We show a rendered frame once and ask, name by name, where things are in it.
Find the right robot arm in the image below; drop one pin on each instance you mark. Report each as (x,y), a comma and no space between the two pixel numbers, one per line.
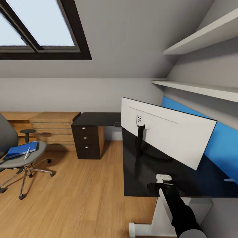
(180,215)

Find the monitor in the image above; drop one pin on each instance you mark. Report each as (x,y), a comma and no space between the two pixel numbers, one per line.
(182,136)

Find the room divider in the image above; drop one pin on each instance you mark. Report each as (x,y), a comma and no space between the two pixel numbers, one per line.
(222,148)

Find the folder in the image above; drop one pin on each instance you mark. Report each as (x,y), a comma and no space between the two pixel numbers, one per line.
(21,149)

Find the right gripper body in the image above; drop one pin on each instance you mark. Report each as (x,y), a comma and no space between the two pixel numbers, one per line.
(154,187)

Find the swivel chair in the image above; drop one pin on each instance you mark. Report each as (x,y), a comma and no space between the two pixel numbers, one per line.
(9,139)

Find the desk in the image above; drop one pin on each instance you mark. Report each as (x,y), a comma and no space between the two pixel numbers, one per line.
(205,182)

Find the keyboard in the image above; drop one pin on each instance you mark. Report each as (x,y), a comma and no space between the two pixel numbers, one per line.
(118,125)

